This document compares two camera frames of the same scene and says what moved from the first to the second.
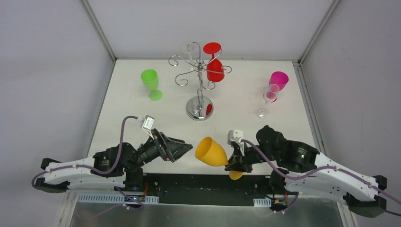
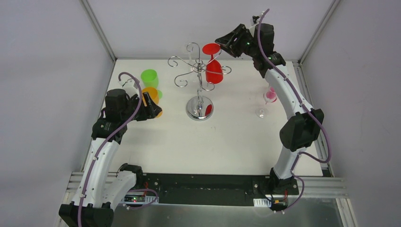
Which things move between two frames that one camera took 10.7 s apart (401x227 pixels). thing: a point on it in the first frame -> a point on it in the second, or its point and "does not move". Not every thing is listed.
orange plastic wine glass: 209,152 -> 154,94
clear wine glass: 270,96 does not move
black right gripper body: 239,155 -> 233,40
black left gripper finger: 178,150 -> 153,110
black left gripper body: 161,145 -> 147,106
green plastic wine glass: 150,79 does not move
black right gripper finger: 237,156 -> 231,39
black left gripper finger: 167,139 -> 149,103
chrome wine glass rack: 199,108 does not move
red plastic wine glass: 215,65 does not move
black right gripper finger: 239,166 -> 231,50
